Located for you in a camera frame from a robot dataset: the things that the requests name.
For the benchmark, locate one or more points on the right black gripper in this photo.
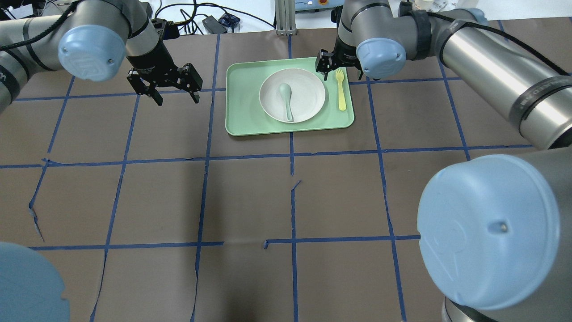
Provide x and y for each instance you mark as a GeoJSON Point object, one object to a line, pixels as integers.
{"type": "Point", "coordinates": [343, 57]}

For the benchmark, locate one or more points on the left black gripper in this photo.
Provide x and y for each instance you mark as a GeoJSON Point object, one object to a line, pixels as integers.
{"type": "Point", "coordinates": [149, 59]}

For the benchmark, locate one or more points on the yellow plastic fork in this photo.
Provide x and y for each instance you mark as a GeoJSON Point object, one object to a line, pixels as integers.
{"type": "Point", "coordinates": [340, 78]}

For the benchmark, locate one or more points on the white round plate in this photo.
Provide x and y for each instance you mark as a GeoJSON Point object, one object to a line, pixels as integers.
{"type": "Point", "coordinates": [307, 99]}

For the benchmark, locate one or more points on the light green spoon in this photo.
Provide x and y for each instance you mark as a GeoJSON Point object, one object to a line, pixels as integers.
{"type": "Point", "coordinates": [286, 92]}

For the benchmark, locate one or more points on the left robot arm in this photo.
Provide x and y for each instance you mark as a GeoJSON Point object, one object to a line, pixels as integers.
{"type": "Point", "coordinates": [90, 40]}

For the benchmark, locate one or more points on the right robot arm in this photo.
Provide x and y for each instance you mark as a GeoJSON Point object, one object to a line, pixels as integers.
{"type": "Point", "coordinates": [424, 125]}

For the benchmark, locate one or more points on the light green tray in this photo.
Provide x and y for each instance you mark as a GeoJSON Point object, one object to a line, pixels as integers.
{"type": "Point", "coordinates": [245, 115]}

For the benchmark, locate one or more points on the black power adapter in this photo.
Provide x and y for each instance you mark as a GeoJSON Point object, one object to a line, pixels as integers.
{"type": "Point", "coordinates": [213, 26]}

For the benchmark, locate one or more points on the aluminium frame post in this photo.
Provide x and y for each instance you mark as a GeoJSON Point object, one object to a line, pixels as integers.
{"type": "Point", "coordinates": [284, 14]}

